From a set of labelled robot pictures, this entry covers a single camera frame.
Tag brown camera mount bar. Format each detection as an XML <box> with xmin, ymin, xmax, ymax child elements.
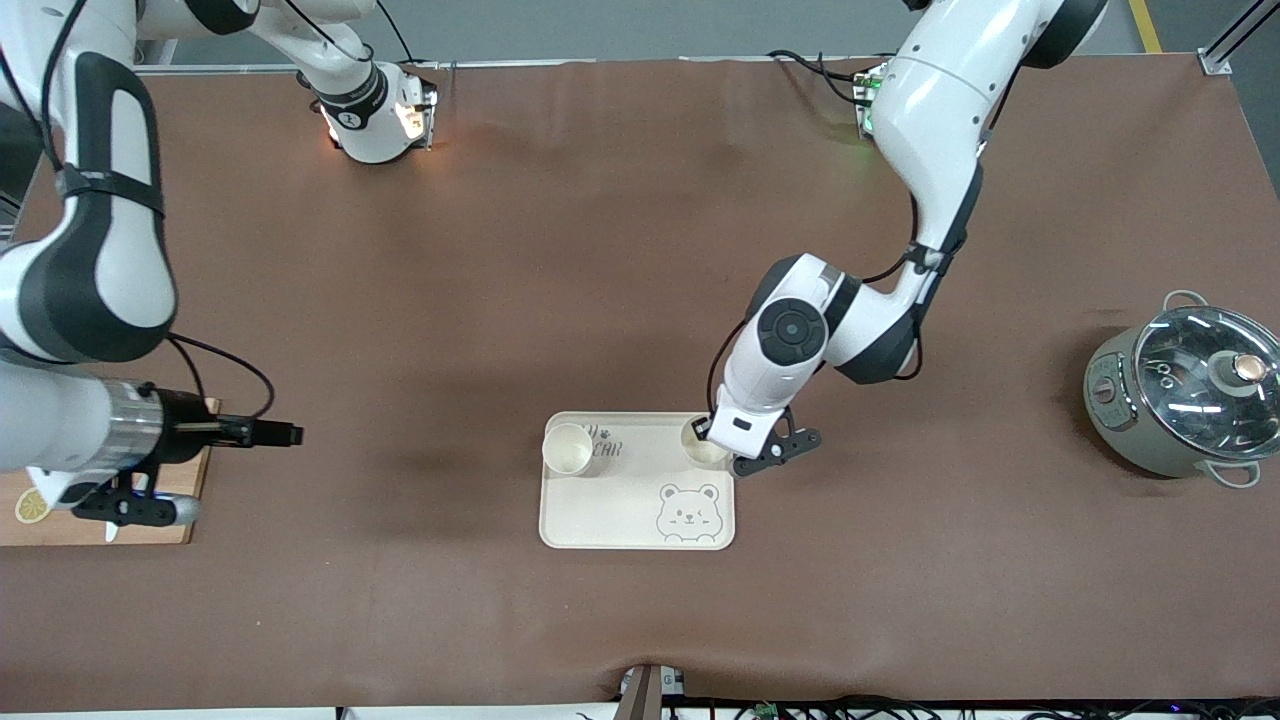
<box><xmin>617</xmin><ymin>664</ymin><xmax>663</xmax><ymax>720</ymax></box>

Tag black cables at left arm base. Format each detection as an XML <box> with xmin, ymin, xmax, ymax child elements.
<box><xmin>766</xmin><ymin>48</ymin><xmax>881</xmax><ymax>107</ymax></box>

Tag white plastic cup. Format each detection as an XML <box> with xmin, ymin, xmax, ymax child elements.
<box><xmin>680</xmin><ymin>414</ymin><xmax>736</xmax><ymax>467</ymax></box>
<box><xmin>542</xmin><ymin>424</ymin><xmax>594</xmax><ymax>476</ymax></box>

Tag glass pot lid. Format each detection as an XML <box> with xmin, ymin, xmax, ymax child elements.
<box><xmin>1133</xmin><ymin>306</ymin><xmax>1280</xmax><ymax>461</ymax></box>

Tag aluminium frame corner post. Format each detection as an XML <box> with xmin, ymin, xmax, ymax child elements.
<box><xmin>1198</xmin><ymin>0</ymin><xmax>1280</xmax><ymax>77</ymax></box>

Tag cream bear print tray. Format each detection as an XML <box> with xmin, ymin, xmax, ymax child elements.
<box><xmin>539</xmin><ymin>411</ymin><xmax>736</xmax><ymax>551</ymax></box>

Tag bamboo cutting board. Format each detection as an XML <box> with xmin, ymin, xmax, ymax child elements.
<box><xmin>0</xmin><ymin>398</ymin><xmax>220</xmax><ymax>546</ymax></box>

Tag grey-green electric cooking pot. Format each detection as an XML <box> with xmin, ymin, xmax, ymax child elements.
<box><xmin>1083</xmin><ymin>290</ymin><xmax>1280</xmax><ymax>489</ymax></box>

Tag black cable at right arm base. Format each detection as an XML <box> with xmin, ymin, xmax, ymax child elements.
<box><xmin>375</xmin><ymin>0</ymin><xmax>417</xmax><ymax>67</ymax></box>

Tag brown table mat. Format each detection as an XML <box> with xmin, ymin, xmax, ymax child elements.
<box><xmin>0</xmin><ymin>55</ymin><xmax>1280</xmax><ymax>713</ymax></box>

